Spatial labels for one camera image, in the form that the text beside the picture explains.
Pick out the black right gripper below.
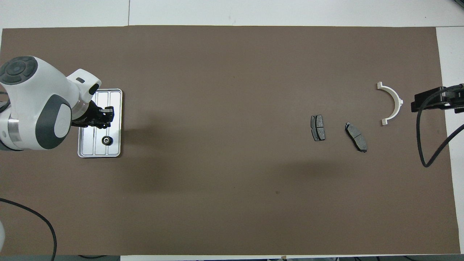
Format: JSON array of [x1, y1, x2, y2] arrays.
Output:
[[411, 84, 464, 113]]

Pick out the silver metal tray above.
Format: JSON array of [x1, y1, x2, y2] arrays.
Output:
[[78, 88, 123, 158]]

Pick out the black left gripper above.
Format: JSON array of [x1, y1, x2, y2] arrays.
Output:
[[72, 101, 115, 129]]

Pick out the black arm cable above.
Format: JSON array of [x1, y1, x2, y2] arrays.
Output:
[[417, 85, 464, 168], [0, 198, 57, 261]]

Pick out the white semicircular plastic bracket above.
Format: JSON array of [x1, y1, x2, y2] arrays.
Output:
[[377, 82, 404, 126]]

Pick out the short dark brake pad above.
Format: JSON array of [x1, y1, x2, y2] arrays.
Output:
[[310, 115, 326, 141]]

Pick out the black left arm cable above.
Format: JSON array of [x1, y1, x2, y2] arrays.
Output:
[[0, 198, 57, 261]]

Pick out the brown table mat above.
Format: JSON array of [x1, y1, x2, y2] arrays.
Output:
[[0, 25, 461, 256]]

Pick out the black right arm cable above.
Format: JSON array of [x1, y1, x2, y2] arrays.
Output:
[[417, 85, 464, 168]]

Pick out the long dark brake pad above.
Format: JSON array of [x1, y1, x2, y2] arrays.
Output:
[[345, 122, 368, 153]]

